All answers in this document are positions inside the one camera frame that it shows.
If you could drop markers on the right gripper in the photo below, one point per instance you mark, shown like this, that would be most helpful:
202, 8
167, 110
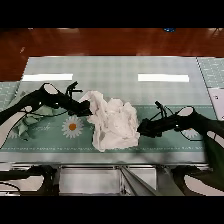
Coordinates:
150, 127

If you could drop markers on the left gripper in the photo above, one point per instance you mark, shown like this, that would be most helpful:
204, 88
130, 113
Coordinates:
81, 108

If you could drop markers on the white shirt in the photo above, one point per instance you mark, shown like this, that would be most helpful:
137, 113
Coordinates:
115, 123

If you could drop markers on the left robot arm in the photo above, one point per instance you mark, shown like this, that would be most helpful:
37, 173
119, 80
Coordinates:
36, 97

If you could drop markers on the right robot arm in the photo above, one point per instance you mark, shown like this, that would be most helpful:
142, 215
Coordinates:
200, 121

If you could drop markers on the pale green garment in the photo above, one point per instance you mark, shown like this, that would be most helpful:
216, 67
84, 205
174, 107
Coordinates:
26, 124

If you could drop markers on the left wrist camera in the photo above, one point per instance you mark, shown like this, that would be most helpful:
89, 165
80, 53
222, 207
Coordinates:
71, 89

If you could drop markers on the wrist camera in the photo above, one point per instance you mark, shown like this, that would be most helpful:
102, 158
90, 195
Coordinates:
71, 89
160, 108

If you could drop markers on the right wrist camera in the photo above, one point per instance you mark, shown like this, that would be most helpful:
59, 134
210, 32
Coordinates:
160, 108

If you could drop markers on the silver frame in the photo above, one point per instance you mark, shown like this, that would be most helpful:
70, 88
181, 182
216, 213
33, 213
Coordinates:
100, 176

